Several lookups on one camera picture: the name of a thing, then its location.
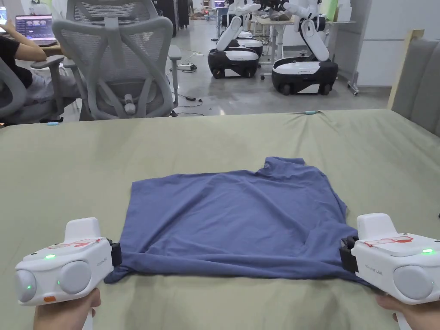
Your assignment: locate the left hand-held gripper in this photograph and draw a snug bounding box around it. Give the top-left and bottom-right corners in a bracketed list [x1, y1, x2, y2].
[14, 217, 122, 330]

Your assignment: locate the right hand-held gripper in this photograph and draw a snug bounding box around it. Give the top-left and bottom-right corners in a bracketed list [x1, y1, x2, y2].
[339, 213, 440, 330]

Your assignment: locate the dark blue shirt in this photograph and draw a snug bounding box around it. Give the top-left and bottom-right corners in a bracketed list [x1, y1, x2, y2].
[104, 156, 373, 287]

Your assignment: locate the person's left hand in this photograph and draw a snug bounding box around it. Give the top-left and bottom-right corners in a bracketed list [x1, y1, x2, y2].
[33, 287, 102, 330]

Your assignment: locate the person's right hand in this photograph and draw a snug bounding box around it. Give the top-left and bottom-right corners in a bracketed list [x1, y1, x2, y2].
[375, 293, 440, 330]

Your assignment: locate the bed with pale green sheet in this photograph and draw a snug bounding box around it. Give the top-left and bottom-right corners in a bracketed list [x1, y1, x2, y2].
[0, 109, 440, 330]

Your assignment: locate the grey padded headboard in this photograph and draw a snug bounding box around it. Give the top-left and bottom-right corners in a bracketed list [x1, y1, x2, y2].
[391, 37, 440, 136]

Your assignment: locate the grey mesh office chair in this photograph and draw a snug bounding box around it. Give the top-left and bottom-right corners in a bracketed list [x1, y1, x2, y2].
[31, 0, 182, 121]

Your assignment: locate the white and black wheeled robot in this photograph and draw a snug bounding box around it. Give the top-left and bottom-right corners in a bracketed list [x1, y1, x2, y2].
[271, 0, 339, 95]
[208, 0, 263, 79]

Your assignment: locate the open laptop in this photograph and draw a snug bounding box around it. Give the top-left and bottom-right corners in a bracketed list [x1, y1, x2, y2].
[14, 14, 57, 47]

